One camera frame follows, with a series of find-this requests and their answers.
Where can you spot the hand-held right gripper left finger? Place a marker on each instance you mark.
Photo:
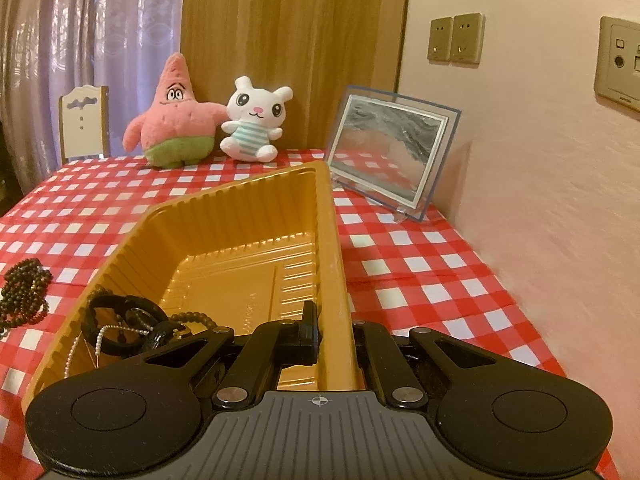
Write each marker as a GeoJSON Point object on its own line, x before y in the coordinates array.
{"type": "Point", "coordinates": [310, 332]}

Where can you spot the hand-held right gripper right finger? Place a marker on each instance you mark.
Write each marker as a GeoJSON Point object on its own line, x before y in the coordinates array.
{"type": "Point", "coordinates": [371, 342]}

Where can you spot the small white chair back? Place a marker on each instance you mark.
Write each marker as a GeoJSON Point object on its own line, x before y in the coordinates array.
{"type": "Point", "coordinates": [82, 125]}

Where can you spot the pink starfish plush toy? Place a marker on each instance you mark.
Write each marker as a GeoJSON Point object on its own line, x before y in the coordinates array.
{"type": "Point", "coordinates": [175, 120]}

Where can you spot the beige wall data socket panel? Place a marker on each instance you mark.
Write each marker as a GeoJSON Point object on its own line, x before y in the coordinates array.
{"type": "Point", "coordinates": [620, 60]}

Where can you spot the white rabbit plush toy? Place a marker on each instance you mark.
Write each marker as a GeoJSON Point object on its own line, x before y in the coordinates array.
{"type": "Point", "coordinates": [254, 122]}

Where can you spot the wooden cabinet panel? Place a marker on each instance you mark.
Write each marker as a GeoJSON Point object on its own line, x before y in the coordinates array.
{"type": "Point", "coordinates": [295, 40]}

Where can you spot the red checkered tablecloth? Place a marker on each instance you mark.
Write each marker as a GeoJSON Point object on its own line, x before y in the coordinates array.
{"type": "Point", "coordinates": [430, 280]}

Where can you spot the sheer lilac curtain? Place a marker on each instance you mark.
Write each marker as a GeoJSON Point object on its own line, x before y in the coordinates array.
{"type": "Point", "coordinates": [75, 60]}

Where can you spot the beige wall power socket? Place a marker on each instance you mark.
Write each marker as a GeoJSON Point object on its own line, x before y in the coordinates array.
{"type": "Point", "coordinates": [440, 39]}
{"type": "Point", "coordinates": [467, 37]}

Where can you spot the gold plastic tray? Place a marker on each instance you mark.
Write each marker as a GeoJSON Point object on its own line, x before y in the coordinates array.
{"type": "Point", "coordinates": [240, 260]}

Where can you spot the large black bangle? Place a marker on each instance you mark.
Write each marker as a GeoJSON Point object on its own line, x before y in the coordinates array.
{"type": "Point", "coordinates": [106, 299]}

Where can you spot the sand art picture frame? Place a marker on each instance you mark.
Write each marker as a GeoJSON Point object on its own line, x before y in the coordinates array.
{"type": "Point", "coordinates": [395, 145]}

